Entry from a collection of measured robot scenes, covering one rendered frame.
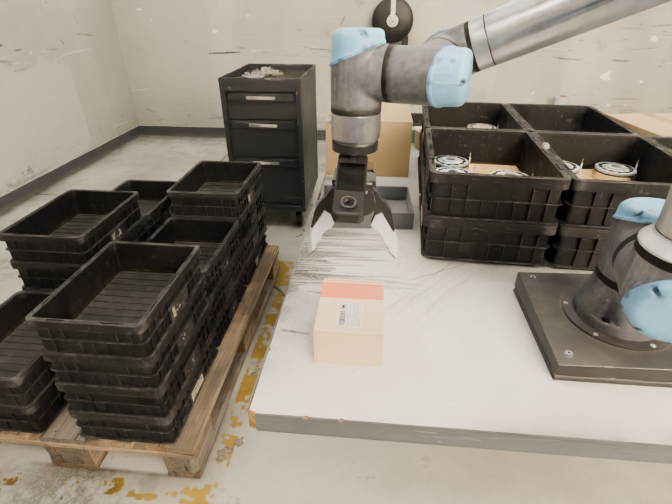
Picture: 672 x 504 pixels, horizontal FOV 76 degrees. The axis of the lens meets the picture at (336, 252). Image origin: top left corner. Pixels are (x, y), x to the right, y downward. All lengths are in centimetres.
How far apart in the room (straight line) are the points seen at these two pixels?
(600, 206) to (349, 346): 64
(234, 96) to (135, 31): 259
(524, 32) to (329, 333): 54
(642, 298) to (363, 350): 41
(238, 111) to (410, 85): 203
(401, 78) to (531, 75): 411
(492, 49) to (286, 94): 185
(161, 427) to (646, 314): 118
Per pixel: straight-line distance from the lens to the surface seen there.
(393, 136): 156
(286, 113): 252
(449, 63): 61
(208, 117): 489
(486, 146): 139
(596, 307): 90
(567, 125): 186
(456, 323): 91
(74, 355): 129
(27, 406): 156
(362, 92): 63
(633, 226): 83
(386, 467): 151
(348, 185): 63
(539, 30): 72
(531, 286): 98
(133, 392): 130
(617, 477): 172
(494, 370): 83
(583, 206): 109
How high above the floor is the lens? 126
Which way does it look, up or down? 30 degrees down
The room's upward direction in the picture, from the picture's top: straight up
